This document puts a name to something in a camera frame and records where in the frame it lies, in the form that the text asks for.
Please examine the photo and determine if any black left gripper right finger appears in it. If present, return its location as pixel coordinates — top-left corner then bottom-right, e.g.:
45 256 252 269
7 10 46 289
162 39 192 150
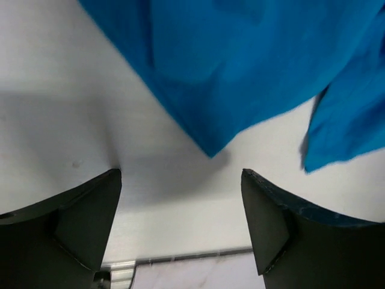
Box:
241 169 384 288

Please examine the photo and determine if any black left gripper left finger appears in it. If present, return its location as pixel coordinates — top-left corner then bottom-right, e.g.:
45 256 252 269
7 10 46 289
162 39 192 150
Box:
1 169 122 289

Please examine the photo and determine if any blue t-shirt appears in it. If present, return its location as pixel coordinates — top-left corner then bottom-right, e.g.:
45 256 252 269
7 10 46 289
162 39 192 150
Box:
81 1 384 172

